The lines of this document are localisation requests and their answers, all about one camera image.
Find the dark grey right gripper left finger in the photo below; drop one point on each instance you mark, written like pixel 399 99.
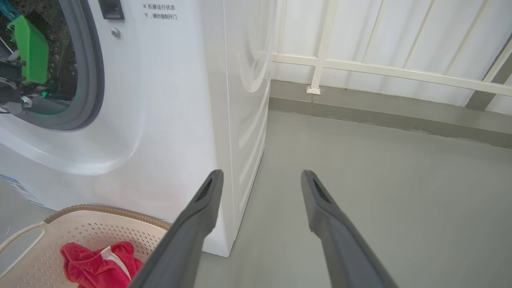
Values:
pixel 184 240

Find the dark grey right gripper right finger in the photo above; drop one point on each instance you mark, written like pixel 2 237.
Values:
pixel 340 240

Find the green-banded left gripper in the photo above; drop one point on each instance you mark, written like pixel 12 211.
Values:
pixel 34 56

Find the red garment with white stripes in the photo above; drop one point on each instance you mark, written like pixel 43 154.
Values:
pixel 88 266

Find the cream perforated laundry basket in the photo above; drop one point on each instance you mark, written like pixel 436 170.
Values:
pixel 80 228

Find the white front-load washing machine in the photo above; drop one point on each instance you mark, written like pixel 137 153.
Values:
pixel 168 100

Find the white metal railing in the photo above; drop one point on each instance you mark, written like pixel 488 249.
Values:
pixel 400 72

